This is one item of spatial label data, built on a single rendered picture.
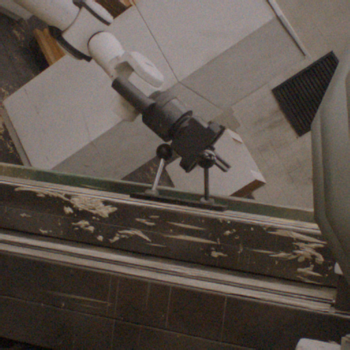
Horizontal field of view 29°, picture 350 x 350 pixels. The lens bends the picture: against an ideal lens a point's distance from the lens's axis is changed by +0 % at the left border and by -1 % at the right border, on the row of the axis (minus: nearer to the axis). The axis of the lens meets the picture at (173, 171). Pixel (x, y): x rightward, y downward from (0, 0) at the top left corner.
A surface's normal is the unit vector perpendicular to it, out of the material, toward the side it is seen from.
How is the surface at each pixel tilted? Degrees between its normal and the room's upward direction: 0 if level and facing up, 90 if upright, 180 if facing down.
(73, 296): 90
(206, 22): 90
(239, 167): 90
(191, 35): 90
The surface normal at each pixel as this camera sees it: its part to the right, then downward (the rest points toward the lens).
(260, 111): -0.37, -0.11
